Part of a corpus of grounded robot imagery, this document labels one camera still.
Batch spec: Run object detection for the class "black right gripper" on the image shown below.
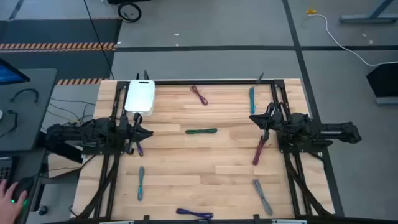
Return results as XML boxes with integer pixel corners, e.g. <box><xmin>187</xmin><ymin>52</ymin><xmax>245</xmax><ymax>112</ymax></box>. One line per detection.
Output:
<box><xmin>248</xmin><ymin>101</ymin><xmax>282</xmax><ymax>142</ymax></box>

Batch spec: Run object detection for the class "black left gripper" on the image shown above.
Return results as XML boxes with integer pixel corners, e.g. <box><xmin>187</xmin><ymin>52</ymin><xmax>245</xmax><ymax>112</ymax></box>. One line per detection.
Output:
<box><xmin>125</xmin><ymin>112</ymin><xmax>154</xmax><ymax>156</ymax></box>

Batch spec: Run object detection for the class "purple maroon USB-C cable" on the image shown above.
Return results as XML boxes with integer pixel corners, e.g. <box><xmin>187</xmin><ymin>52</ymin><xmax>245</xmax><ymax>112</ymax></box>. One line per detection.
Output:
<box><xmin>189</xmin><ymin>85</ymin><xmax>209</xmax><ymax>106</ymax></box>

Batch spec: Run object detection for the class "white plastic bin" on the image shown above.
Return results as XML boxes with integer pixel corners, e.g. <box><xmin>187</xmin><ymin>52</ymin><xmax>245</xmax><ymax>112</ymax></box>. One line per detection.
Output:
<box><xmin>124</xmin><ymin>79</ymin><xmax>156</xmax><ymax>117</ymax></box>

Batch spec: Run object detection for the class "light wooden panel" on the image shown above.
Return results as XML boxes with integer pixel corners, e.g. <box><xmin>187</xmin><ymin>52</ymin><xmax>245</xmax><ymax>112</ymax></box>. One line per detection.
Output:
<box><xmin>47</xmin><ymin>152</ymin><xmax>85</xmax><ymax>179</ymax></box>

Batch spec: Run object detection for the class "dark grey desk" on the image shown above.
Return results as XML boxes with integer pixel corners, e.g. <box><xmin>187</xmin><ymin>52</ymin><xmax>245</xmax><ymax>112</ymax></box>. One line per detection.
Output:
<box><xmin>0</xmin><ymin>68</ymin><xmax>59</xmax><ymax>224</ymax></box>

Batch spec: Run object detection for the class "black computer mouse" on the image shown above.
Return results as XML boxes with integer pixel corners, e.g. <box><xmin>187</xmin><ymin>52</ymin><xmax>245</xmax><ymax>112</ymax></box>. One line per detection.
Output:
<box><xmin>11</xmin><ymin>176</ymin><xmax>35</xmax><ymax>206</ymax></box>

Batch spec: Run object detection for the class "black cabinet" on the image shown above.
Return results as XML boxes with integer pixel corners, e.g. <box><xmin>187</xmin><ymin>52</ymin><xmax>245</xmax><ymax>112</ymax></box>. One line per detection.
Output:
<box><xmin>366</xmin><ymin>62</ymin><xmax>398</xmax><ymax>106</ymax></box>

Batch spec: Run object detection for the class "black floor mat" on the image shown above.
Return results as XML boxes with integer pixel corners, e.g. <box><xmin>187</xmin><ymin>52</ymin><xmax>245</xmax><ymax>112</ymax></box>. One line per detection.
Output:
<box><xmin>0</xmin><ymin>17</ymin><xmax>123</xmax><ymax>86</ymax></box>

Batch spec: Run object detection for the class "black keyboard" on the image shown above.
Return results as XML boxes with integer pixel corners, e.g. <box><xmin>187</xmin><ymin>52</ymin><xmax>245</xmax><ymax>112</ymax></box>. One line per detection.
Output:
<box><xmin>0</xmin><ymin>157</ymin><xmax>13</xmax><ymax>181</ymax></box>

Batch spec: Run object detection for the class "grey metal table leg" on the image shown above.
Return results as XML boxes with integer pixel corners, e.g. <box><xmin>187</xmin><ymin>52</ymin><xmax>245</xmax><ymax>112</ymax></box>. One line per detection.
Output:
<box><xmin>338</xmin><ymin>0</ymin><xmax>398</xmax><ymax>24</ymax></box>

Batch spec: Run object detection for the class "computer monitor blue screen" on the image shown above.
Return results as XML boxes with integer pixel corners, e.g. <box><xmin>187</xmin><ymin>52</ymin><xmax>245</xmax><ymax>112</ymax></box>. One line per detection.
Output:
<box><xmin>0</xmin><ymin>57</ymin><xmax>31</xmax><ymax>86</ymax></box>

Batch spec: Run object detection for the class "person's hand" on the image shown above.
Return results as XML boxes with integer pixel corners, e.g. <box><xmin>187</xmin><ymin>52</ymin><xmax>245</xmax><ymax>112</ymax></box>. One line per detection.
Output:
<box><xmin>0</xmin><ymin>179</ymin><xmax>29</xmax><ymax>224</ymax></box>

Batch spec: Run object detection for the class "black aluminium table frame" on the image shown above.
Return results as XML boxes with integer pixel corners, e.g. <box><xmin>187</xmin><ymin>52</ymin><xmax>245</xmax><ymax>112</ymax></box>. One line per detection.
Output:
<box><xmin>76</xmin><ymin>70</ymin><xmax>336</xmax><ymax>224</ymax></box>

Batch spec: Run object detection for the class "long black hanging cable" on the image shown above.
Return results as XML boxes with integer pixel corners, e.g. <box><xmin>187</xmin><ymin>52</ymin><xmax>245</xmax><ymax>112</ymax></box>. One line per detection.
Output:
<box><xmin>82</xmin><ymin>0</ymin><xmax>116</xmax><ymax>80</ymax></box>

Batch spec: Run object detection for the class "white floor cable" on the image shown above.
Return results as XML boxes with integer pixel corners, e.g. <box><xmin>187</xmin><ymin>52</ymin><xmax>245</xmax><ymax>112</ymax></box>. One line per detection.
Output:
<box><xmin>308</xmin><ymin>12</ymin><xmax>398</xmax><ymax>67</ymax></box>

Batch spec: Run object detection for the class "coiled black floor cable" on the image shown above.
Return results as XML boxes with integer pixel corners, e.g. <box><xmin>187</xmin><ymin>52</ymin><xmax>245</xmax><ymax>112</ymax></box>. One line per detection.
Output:
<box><xmin>117</xmin><ymin>2</ymin><xmax>142</xmax><ymax>24</ymax></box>

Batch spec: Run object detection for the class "short black curved cable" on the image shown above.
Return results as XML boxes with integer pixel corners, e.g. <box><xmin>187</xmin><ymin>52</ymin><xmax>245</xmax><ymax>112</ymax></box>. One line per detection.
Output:
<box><xmin>10</xmin><ymin>88</ymin><xmax>40</xmax><ymax>104</ymax></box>
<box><xmin>0</xmin><ymin>109</ymin><xmax>19</xmax><ymax>139</ymax></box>

